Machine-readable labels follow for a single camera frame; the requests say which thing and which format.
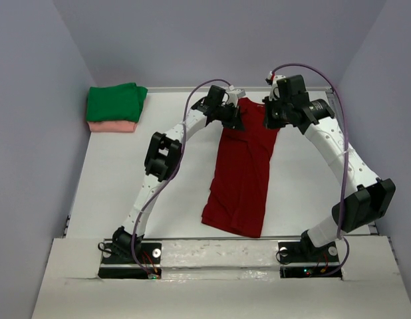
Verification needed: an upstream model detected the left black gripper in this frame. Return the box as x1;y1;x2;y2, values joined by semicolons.
213;102;243;132

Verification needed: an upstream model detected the red t shirt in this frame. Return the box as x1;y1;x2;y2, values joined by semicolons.
202;98;279;238

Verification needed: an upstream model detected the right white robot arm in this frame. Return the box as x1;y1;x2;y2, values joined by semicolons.
263;73;396;261

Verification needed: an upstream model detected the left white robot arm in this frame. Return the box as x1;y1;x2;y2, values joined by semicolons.
104;85;245;263

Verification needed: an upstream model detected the folded green t shirt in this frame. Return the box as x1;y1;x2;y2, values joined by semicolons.
86;82;148;123

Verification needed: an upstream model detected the folded pink t shirt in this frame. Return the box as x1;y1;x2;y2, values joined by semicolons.
87;120;137;133

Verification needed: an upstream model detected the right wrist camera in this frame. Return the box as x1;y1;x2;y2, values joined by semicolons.
265;72;286;101

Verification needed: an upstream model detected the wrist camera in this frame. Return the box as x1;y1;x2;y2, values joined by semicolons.
226;88;245;107
265;72;286;101

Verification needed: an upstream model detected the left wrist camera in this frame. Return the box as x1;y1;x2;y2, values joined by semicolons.
226;88;245;107

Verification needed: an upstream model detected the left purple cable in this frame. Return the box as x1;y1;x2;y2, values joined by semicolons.
130;78;235;276

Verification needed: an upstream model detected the purple cable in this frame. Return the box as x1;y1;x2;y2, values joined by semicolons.
265;62;351;275
130;78;235;276

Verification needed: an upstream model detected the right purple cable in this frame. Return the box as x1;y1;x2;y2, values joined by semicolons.
265;62;351;275

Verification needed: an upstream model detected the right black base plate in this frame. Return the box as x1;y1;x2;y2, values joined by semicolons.
275;241;343;279

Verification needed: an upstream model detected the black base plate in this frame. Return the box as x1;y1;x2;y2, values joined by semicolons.
275;241;343;279
97;241;162;280

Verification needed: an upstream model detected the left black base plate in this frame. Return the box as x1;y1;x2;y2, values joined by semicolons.
97;241;162;280

